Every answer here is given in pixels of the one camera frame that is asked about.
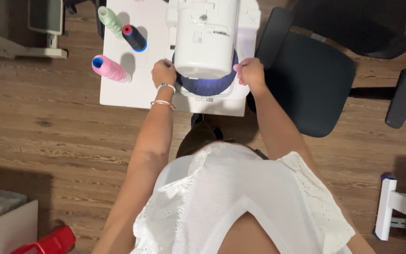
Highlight pink thin bracelet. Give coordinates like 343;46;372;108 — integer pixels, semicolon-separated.
150;100;176;111

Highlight navy thread cone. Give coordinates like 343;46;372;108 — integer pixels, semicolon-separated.
122;24;148;53

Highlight black shoe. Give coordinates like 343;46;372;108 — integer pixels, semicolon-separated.
191;113;224;140

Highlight white stand with blue feet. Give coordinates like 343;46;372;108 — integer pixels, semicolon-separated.
372;172;406;241

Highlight pink thread cone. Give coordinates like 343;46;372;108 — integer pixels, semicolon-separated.
91;54;132;84

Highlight dark olive trousers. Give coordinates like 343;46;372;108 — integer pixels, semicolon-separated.
176;121;269;160

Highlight white small table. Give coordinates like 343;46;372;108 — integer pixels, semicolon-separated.
99;0;262;117

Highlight green thread cone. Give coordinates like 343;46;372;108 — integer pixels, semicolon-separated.
98;6;124;39

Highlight person's right hand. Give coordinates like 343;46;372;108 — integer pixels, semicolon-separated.
233;57;266;92

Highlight black office chair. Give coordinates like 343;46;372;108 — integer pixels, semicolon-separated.
247;0;406;138

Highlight white furniture frame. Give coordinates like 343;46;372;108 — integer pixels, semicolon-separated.
0;0;69;59

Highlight blue fabric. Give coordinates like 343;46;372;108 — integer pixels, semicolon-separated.
172;49;239;97

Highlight red plastic container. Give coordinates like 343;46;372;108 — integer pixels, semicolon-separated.
10;225;77;254

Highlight white storage box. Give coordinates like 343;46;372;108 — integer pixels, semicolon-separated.
0;187;39;254

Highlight white beaded bracelet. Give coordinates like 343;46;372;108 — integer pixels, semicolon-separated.
156;83;177;94

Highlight person's left hand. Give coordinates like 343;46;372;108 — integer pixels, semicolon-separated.
151;59;177;89

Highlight white embroidery machine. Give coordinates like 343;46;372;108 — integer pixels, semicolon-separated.
165;0;262;80

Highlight white blouse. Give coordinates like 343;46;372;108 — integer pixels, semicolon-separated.
130;142;356;254

